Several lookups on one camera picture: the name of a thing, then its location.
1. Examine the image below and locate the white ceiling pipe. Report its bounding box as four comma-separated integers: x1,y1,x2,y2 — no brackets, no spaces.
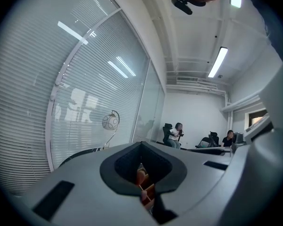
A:
166,83,227,96

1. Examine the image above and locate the white desktop machine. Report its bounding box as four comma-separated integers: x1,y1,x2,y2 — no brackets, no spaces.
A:
243,113,274,146

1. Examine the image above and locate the white wall duct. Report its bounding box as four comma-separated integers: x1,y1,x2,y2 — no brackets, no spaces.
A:
220,95,261,113

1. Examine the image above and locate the long ceiling light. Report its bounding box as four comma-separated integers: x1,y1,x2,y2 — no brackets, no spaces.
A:
207,46,229,79

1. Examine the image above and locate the glass partition with white blinds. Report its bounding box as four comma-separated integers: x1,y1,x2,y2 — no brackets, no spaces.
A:
0,0,166,196

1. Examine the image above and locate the black head camera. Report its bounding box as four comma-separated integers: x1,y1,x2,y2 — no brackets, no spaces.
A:
171,0,193,16

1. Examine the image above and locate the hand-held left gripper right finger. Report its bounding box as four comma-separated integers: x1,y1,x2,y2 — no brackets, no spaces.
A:
141,141,235,226

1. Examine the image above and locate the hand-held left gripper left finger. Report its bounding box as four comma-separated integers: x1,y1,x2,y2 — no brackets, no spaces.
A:
13,141,156,226

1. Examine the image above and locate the office desk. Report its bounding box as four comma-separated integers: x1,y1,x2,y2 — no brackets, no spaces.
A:
181,146,232,156

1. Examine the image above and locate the grey rounded device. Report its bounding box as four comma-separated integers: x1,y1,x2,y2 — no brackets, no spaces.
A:
231,132,245,152

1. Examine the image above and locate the wooden compartment organizer tray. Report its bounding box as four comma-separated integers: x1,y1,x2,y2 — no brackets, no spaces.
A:
135,163,156,207

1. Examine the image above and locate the person's dark clothing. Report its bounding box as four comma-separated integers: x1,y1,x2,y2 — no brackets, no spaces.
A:
238,0,283,61

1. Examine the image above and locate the small wall window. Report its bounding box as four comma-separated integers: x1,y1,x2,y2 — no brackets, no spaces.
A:
245,109,269,127

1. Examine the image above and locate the white air vent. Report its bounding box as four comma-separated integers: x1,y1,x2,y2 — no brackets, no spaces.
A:
176,76,199,82

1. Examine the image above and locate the black office chair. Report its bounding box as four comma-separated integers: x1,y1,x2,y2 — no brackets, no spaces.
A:
195,131,220,148
162,123,174,147

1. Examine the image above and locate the floor lamp with globe shade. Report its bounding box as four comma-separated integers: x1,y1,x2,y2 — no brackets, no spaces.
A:
101,110,121,150

